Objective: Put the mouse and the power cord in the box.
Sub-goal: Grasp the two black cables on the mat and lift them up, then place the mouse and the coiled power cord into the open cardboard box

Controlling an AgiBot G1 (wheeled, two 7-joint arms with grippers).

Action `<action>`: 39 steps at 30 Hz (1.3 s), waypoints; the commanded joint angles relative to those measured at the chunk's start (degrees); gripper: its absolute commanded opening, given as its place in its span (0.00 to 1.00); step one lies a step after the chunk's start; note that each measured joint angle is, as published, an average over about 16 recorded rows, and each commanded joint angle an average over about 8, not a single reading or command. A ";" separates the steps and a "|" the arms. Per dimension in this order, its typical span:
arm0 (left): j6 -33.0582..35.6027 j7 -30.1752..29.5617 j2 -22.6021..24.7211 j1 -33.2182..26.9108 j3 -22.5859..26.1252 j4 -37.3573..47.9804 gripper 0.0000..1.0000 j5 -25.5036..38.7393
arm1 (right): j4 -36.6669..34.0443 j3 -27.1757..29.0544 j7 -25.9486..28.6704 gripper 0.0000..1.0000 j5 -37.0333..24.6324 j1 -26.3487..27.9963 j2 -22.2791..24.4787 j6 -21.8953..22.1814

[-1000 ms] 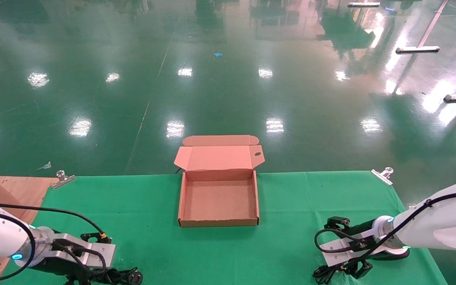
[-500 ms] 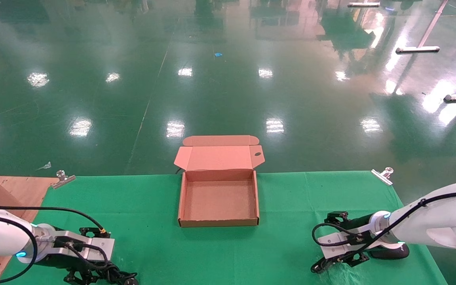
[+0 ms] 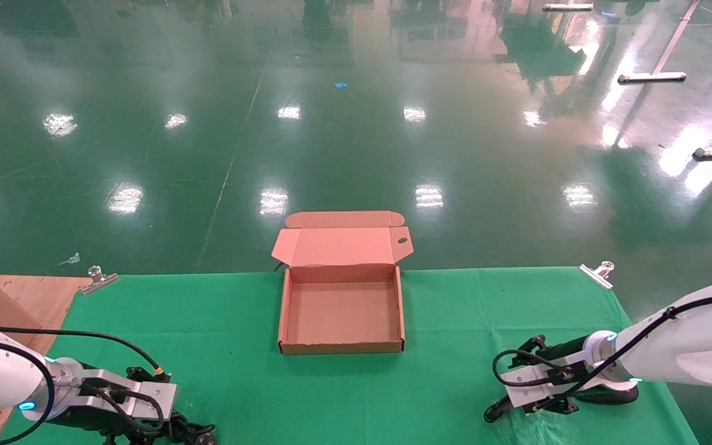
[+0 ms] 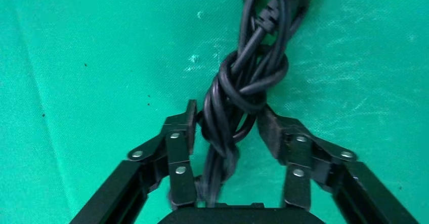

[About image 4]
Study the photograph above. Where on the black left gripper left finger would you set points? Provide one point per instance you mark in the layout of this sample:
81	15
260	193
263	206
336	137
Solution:
177	148

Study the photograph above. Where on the green table cloth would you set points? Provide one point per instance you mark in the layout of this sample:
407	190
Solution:
83	65

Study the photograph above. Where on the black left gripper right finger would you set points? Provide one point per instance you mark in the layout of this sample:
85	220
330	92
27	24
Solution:
295	152

